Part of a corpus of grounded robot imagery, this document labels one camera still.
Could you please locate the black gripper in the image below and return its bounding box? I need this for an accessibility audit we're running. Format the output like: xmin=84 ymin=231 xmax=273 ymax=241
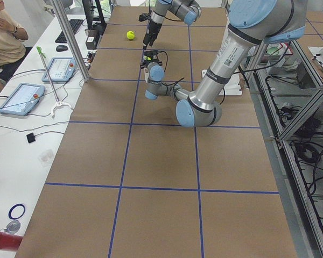
xmin=140 ymin=56 xmax=162 ymax=67
xmin=143 ymin=21 xmax=162 ymax=49

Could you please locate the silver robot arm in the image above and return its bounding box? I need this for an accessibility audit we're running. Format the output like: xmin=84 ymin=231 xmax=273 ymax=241
xmin=139 ymin=0 xmax=201 ymax=50
xmin=139 ymin=1 xmax=307 ymax=127

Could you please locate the yellow tennis ball on table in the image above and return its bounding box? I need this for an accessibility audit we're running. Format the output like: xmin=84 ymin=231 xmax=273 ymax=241
xmin=127 ymin=31 xmax=135 ymax=40

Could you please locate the black computer monitor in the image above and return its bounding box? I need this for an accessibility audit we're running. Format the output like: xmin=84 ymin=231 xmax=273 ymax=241
xmin=81 ymin=0 xmax=107 ymax=34

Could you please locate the small black box device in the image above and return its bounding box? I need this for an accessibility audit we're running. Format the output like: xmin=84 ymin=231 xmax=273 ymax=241
xmin=86 ymin=30 xmax=100 ymax=50

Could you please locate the black keyboard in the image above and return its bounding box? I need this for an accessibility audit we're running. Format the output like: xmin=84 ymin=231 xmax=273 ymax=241
xmin=54 ymin=18 xmax=85 ymax=44

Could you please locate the far teach pendant tablet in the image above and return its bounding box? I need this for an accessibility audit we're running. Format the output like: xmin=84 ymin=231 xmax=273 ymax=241
xmin=47 ymin=57 xmax=77 ymax=83

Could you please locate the teach pendant tablet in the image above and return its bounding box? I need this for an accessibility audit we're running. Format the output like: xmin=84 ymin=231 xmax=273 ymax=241
xmin=0 ymin=83 xmax=45 ymax=116
xmin=47 ymin=57 xmax=77 ymax=83

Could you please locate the black computer mouse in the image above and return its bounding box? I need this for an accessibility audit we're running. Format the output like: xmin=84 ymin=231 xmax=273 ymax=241
xmin=55 ymin=45 xmax=68 ymax=52

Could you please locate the metal grabber stick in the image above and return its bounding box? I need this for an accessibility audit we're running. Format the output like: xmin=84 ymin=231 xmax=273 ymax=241
xmin=36 ymin=46 xmax=73 ymax=118

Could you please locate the near teach pendant tablet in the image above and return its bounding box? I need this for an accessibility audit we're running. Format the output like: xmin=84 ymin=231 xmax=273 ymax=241
xmin=0 ymin=83 xmax=45 ymax=116

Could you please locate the small black puck device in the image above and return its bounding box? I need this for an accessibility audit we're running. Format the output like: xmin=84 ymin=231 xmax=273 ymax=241
xmin=26 ymin=133 xmax=36 ymax=144

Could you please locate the seated person beige shirt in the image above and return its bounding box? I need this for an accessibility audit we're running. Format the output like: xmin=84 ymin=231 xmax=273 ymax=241
xmin=0 ymin=1 xmax=30 ymax=91

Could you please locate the round metal lid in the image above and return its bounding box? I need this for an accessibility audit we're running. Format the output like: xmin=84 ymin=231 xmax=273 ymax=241
xmin=5 ymin=220 xmax=21 ymax=234

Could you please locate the red cylinder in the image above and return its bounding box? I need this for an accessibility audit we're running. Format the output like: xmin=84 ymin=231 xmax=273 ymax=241
xmin=0 ymin=232 xmax=23 ymax=252

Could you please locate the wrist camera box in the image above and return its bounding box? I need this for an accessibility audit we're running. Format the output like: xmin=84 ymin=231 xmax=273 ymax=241
xmin=143 ymin=50 xmax=161 ymax=57

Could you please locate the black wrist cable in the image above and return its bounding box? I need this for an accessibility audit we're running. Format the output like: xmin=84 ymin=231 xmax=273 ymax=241
xmin=158 ymin=49 xmax=189 ymax=89

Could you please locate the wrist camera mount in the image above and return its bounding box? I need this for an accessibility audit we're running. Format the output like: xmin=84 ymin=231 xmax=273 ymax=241
xmin=138 ymin=13 xmax=151 ymax=22

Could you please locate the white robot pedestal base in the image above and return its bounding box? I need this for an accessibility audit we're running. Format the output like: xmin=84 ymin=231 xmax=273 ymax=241
xmin=217 ymin=74 xmax=242 ymax=97

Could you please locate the aluminium frame post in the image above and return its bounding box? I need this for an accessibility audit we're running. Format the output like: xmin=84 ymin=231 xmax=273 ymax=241
xmin=51 ymin=0 xmax=89 ymax=82

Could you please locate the blue ring on table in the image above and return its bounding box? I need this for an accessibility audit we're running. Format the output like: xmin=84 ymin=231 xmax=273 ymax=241
xmin=8 ymin=203 xmax=26 ymax=219

